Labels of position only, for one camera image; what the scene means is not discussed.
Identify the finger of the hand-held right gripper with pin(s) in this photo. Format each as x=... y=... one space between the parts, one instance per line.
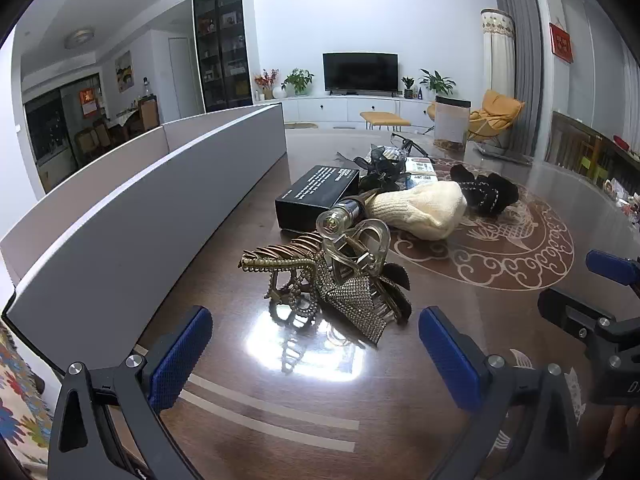
x=570 y=310
x=612 y=266

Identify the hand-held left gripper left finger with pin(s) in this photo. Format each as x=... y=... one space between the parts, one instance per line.
x=180 y=355

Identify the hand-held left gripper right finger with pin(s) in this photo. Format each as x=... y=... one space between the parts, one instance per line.
x=447 y=360

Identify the pearl gold hair claw clip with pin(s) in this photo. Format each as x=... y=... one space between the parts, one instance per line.
x=285 y=260

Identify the black velvet scrunchie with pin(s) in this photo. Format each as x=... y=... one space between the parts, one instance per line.
x=482 y=190

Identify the black mesh bow hair clip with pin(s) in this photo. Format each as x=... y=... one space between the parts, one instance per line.
x=380 y=167

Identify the black cardboard box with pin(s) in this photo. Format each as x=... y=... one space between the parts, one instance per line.
x=315 y=190

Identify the brown wooden desktop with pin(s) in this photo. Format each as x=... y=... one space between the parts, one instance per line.
x=225 y=240

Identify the person's right hand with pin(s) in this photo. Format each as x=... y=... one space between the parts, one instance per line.
x=622 y=432

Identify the black hair claw clip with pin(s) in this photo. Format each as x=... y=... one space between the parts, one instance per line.
x=397 y=297

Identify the cluttered side shelf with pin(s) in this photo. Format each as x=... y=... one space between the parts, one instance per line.
x=625 y=180

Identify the rhinestone bow hair clip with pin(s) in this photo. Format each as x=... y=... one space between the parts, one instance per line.
x=355 y=305

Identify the grey desk partition panel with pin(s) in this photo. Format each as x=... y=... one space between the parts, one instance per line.
x=75 y=190
x=125 y=240

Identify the transparent hair claw clip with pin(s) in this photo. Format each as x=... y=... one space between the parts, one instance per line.
x=367 y=245

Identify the cream knit hat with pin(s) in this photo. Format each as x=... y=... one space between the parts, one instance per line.
x=420 y=207

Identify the grey tablet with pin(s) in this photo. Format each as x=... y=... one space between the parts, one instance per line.
x=502 y=154

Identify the floral patterned cloth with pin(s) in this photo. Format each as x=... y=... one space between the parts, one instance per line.
x=20 y=410

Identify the gold cosmetic tube clear cap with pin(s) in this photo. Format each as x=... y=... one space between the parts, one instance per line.
x=350 y=208

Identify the yellow lounge chair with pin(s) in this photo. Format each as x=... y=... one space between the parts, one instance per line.
x=495 y=110

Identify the white medicine box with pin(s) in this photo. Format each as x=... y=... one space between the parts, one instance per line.
x=420 y=165

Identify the clear container with black lid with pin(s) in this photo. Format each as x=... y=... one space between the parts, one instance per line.
x=452 y=120

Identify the grey curtain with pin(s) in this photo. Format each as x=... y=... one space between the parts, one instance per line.
x=525 y=60

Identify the standing air conditioner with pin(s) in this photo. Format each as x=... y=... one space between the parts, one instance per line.
x=499 y=55

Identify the wooden dining chair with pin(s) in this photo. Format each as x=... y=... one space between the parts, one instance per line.
x=148 y=115

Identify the yellow ottoman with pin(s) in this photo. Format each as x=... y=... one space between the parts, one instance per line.
x=385 y=118

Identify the large leafy potted plant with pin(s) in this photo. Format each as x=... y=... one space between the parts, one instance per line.
x=436 y=81

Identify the red poster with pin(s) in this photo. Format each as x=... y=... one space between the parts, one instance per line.
x=88 y=102

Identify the small potted plant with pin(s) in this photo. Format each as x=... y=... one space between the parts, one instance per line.
x=408 y=85

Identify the white television cabinet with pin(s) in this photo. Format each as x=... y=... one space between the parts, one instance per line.
x=340 y=107

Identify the white door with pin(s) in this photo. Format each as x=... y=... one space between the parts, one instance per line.
x=182 y=80

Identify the flower bouquet in vase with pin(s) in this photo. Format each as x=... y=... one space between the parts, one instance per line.
x=267 y=82

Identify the green potted plant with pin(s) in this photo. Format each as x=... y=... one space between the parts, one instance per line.
x=298 y=81

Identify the black television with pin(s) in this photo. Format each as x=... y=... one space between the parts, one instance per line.
x=360 y=72

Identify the black glass display cabinet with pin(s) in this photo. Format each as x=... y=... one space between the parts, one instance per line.
x=222 y=45

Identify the round ceiling lamp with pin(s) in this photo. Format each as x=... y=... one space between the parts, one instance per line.
x=79 y=38

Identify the red wall hanging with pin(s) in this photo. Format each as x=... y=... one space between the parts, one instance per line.
x=561 y=42

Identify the framed wall painting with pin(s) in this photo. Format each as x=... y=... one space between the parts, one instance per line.
x=125 y=71

